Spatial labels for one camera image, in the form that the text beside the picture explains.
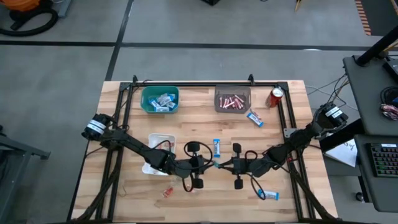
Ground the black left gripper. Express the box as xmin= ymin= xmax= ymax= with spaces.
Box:
xmin=178 ymin=142 xmax=216 ymax=190

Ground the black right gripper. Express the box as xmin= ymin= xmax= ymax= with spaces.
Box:
xmin=218 ymin=142 xmax=259 ymax=190

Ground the candy wrapper pile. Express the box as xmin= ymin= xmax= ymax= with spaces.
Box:
xmin=379 ymin=103 xmax=398 ymax=121

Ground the white plastic bin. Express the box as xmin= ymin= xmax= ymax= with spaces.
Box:
xmin=141 ymin=133 xmax=177 ymax=177

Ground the grey translucent plastic bin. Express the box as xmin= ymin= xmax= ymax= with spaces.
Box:
xmin=214 ymin=84 xmax=252 ymax=114

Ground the red soda can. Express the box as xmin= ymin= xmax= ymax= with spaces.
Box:
xmin=265 ymin=86 xmax=284 ymax=108

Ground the green plastic bin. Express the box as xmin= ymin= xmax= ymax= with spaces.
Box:
xmin=140 ymin=85 xmax=180 ymax=114

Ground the white paper sheet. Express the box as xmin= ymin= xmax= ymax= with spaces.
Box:
xmin=323 ymin=123 xmax=358 ymax=168

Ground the black desk beam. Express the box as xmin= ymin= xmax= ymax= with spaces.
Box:
xmin=319 ymin=119 xmax=365 ymax=153

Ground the dark grey desk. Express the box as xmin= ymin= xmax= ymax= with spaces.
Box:
xmin=354 ymin=134 xmax=398 ymax=213
xmin=343 ymin=55 xmax=398 ymax=137

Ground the black backlit keyboard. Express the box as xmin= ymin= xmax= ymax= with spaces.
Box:
xmin=369 ymin=142 xmax=398 ymax=178

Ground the black diagonal pole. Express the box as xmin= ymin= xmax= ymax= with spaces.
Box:
xmin=355 ymin=24 xmax=398 ymax=67

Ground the black desk device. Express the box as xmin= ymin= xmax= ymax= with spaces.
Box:
xmin=382 ymin=58 xmax=398 ymax=83

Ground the black floor mat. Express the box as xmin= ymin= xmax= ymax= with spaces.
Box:
xmin=360 ymin=0 xmax=398 ymax=37

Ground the orange vacuum cleaner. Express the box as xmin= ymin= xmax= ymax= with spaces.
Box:
xmin=7 ymin=0 xmax=43 ymax=30

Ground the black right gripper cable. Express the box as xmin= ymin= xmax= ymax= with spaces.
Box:
xmin=244 ymin=150 xmax=267 ymax=201

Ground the black aluminium rig frame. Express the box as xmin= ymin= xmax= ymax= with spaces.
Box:
xmin=67 ymin=74 xmax=338 ymax=224

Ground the black floor cable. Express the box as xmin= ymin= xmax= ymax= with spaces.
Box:
xmin=306 ymin=73 xmax=358 ymax=125

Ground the black coiled cable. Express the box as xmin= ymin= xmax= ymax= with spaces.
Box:
xmin=379 ymin=86 xmax=398 ymax=105

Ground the grey metal cart frame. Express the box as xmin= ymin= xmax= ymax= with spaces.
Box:
xmin=0 ymin=124 xmax=51 ymax=223

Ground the black vacuum hose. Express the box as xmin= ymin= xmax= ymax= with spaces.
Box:
xmin=0 ymin=6 xmax=59 ymax=37

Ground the grey post base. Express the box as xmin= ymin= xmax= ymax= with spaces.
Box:
xmin=57 ymin=0 xmax=73 ymax=18

